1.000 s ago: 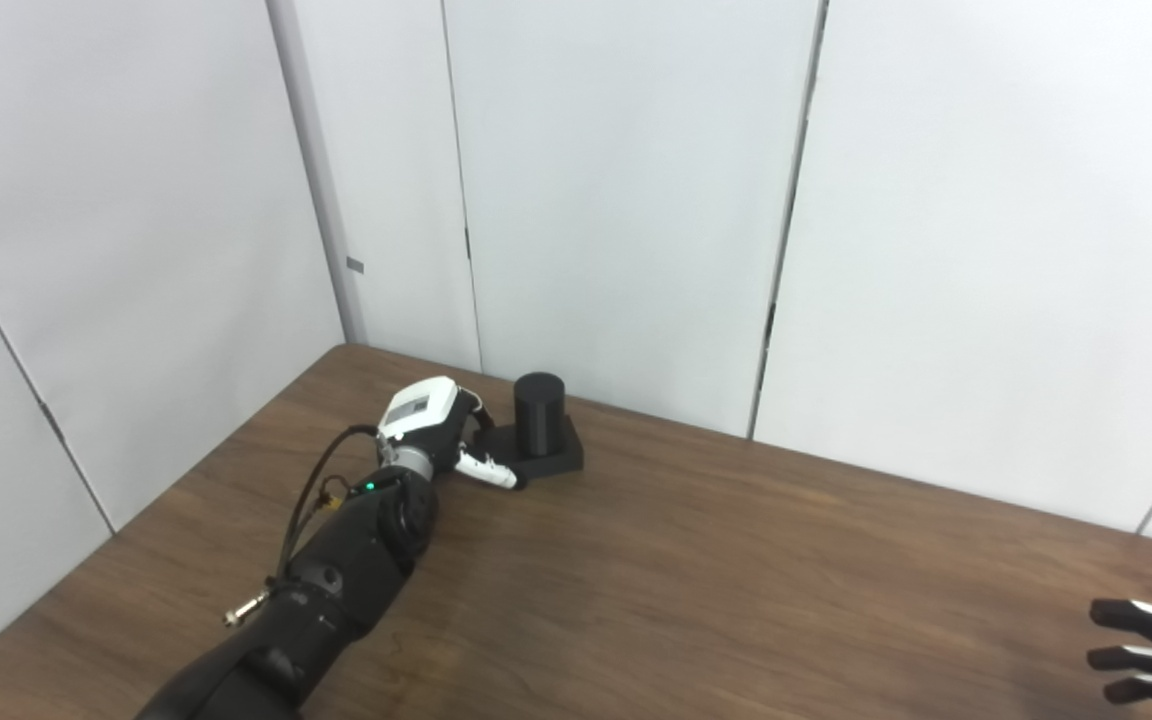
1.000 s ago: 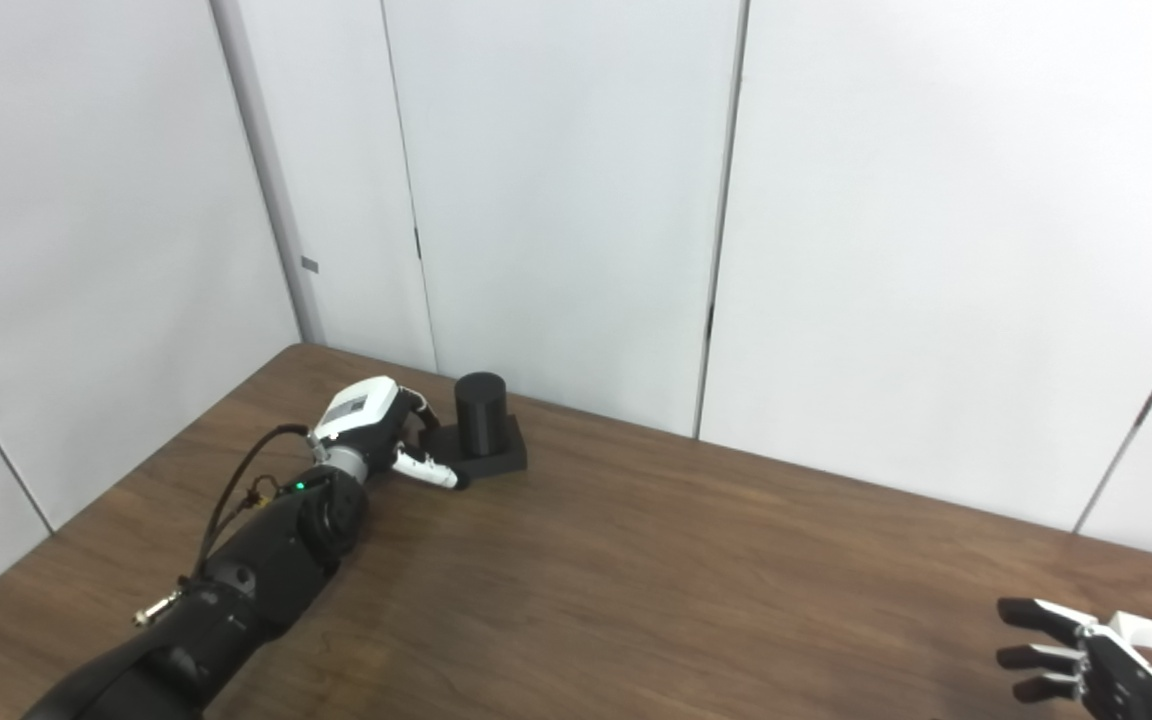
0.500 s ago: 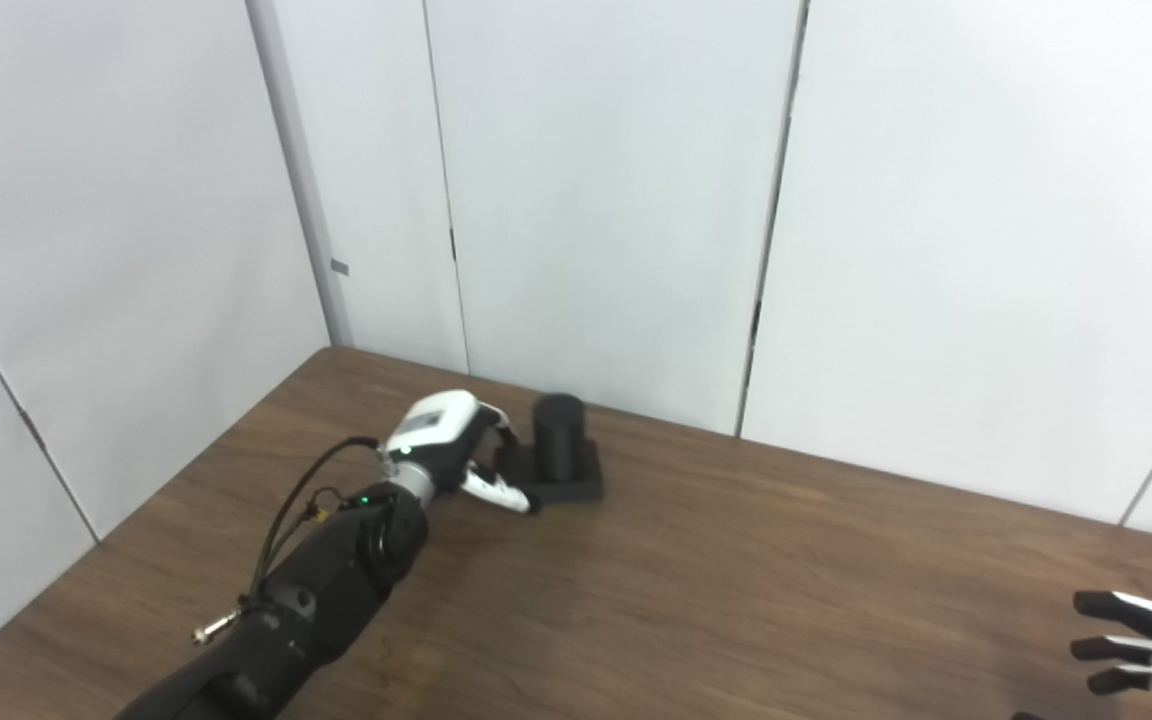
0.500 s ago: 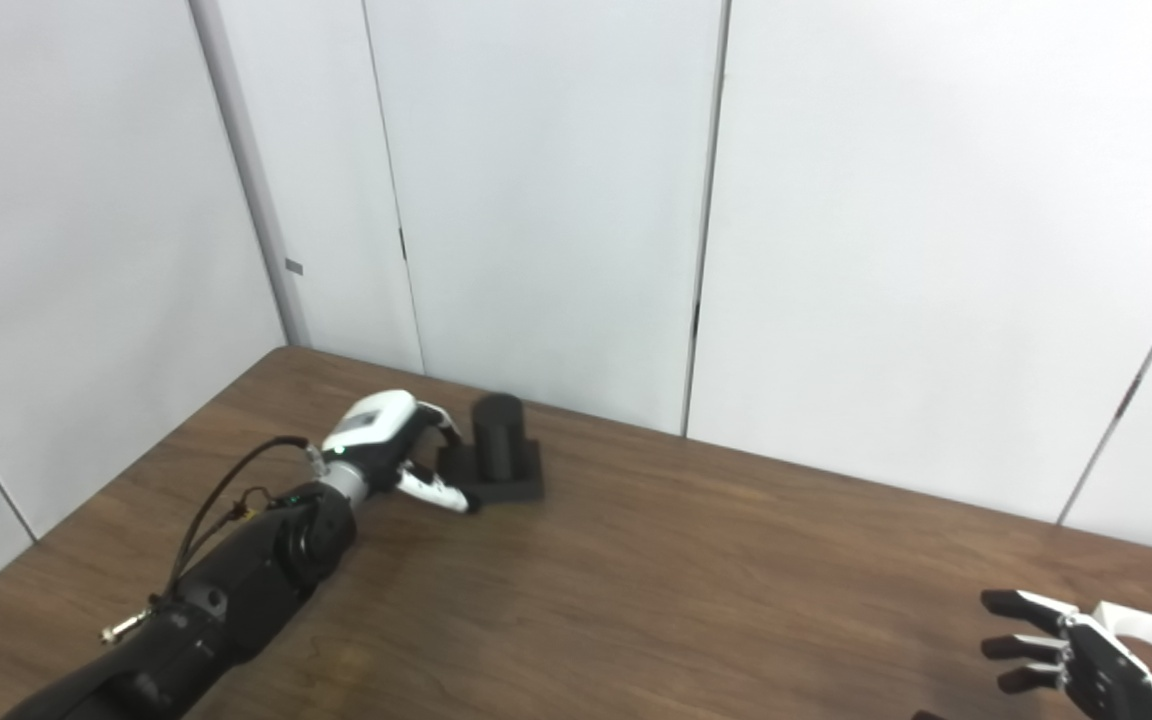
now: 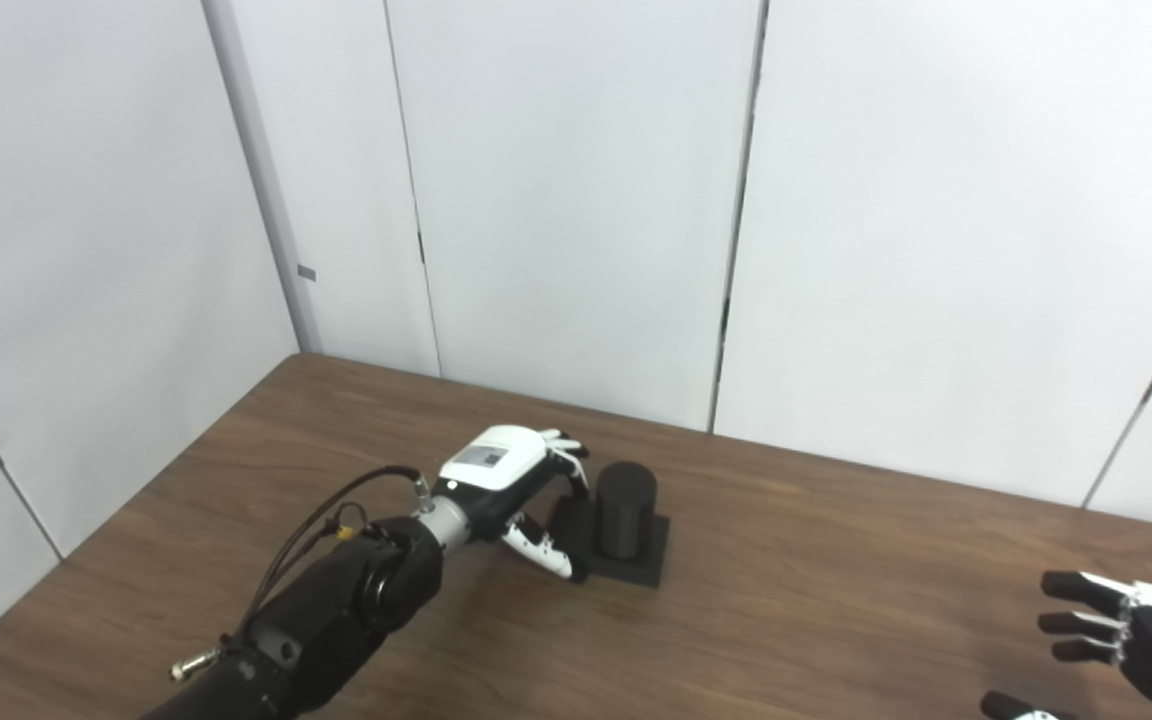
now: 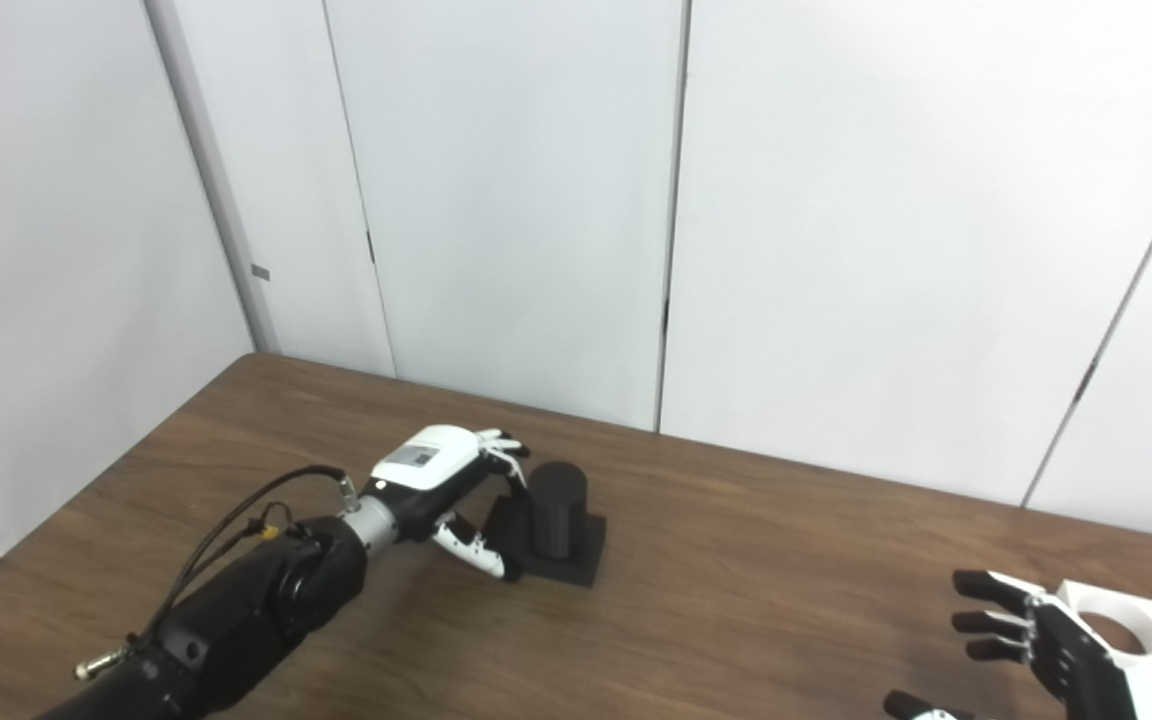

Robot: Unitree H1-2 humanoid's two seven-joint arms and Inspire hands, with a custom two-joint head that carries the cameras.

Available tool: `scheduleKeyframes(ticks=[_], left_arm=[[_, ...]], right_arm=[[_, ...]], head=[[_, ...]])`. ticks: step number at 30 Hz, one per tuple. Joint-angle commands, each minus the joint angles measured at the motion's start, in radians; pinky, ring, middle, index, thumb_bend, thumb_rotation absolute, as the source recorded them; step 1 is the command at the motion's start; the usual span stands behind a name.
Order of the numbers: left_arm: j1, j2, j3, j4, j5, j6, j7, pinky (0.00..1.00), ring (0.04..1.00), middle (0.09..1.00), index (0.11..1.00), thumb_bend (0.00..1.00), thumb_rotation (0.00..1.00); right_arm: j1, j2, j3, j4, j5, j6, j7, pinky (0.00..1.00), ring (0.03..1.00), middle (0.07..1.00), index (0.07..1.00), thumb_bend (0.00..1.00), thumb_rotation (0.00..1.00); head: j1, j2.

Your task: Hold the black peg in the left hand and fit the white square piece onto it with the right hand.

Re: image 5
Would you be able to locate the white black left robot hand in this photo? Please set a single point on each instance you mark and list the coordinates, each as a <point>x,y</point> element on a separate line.
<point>491,465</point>

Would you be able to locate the black peg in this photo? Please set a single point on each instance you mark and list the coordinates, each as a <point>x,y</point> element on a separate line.
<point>626,520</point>

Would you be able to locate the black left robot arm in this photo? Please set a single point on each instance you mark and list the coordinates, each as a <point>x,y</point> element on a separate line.
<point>336,610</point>

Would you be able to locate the grey wall corner post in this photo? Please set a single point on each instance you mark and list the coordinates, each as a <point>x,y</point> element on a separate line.
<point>261,170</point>

